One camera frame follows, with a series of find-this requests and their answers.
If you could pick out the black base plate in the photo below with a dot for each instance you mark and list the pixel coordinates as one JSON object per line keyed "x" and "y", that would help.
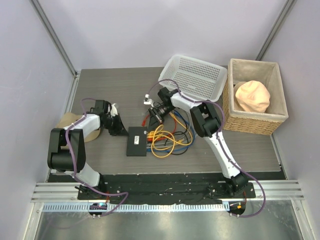
{"x": 177, "y": 186}

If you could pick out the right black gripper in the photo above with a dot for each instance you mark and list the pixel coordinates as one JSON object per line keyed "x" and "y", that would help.
{"x": 155, "y": 118}

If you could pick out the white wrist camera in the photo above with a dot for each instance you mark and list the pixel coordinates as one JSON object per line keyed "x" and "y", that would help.
{"x": 147, "y": 100}
{"x": 114, "y": 110}

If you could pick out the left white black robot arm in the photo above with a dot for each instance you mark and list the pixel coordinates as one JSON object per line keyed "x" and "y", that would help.
{"x": 66, "y": 150}

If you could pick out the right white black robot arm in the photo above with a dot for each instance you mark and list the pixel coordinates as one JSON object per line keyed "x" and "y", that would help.
{"x": 207, "y": 125}

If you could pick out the wicker basket with liner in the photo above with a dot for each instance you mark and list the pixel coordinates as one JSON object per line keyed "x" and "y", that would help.
{"x": 268, "y": 73}

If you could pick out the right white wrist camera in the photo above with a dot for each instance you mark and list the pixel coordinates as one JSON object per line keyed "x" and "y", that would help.
{"x": 147, "y": 100}

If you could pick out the aluminium rail frame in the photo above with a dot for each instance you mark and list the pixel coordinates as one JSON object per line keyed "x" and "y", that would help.
{"x": 170, "y": 207}

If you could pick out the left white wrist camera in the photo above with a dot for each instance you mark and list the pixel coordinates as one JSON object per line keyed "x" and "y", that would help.
{"x": 114, "y": 110}

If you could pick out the peach cloth hat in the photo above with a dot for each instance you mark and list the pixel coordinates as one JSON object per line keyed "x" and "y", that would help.
{"x": 251, "y": 96}

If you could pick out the black network switch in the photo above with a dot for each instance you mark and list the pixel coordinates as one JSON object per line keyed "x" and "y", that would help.
{"x": 137, "y": 141}

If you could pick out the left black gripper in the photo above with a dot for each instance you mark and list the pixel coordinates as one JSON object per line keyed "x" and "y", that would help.
{"x": 119, "y": 130}

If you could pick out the white plastic perforated basket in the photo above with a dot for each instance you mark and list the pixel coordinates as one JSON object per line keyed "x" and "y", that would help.
{"x": 194, "y": 77}

